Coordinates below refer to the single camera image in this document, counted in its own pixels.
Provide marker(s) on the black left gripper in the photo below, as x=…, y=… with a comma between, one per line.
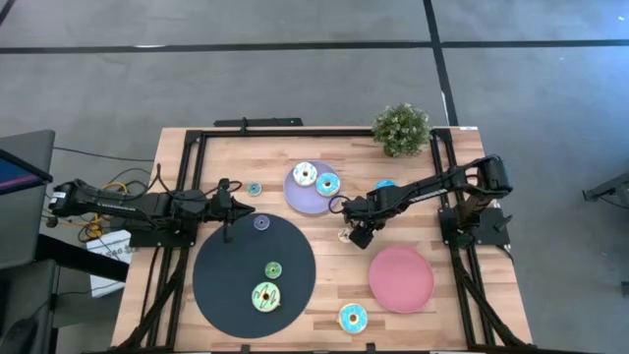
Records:
x=226, y=209

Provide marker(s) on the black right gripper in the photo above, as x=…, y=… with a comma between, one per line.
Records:
x=376, y=211

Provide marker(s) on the small purple frosted donut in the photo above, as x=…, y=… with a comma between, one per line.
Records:
x=257, y=223

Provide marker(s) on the small teal frosted donut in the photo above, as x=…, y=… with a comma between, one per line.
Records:
x=250, y=189

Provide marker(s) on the large blue donut white drizzle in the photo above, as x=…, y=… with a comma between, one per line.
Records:
x=385, y=183

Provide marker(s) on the large light blue donut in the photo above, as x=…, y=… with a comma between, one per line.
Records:
x=321, y=186

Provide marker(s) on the small green frosted donut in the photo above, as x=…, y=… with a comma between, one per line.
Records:
x=268, y=270

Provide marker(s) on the large white frosted donut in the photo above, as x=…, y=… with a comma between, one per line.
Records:
x=298, y=174

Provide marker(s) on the large green frosted donut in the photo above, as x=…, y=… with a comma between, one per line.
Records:
x=257, y=298

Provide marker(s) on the large blue sprinkled donut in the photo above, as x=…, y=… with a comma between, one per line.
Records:
x=344, y=319

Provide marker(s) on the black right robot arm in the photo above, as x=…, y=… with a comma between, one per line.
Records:
x=427, y=189

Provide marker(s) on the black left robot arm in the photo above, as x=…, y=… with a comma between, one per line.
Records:
x=123, y=209

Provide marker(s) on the purple round plate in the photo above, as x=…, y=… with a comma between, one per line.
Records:
x=300, y=201

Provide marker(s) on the pink round plate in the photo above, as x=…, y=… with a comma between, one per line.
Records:
x=400, y=280

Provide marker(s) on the small potted green plant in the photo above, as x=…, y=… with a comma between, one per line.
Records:
x=400, y=130

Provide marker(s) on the round dark woven placemat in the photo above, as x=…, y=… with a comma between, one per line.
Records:
x=221, y=295

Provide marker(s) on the black mounting bar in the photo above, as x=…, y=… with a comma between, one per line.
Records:
x=265, y=122

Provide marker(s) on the white cardboard box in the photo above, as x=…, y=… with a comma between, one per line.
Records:
x=105, y=285

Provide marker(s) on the dark framed computer screen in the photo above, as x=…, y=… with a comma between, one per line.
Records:
x=19, y=174

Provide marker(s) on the grey metal stand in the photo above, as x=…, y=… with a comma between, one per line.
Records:
x=609, y=187

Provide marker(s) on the black computer mouse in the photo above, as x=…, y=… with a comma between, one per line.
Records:
x=17, y=336

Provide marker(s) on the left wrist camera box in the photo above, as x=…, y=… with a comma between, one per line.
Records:
x=210, y=206

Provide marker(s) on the black metal table frame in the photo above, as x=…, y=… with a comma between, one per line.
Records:
x=295, y=133

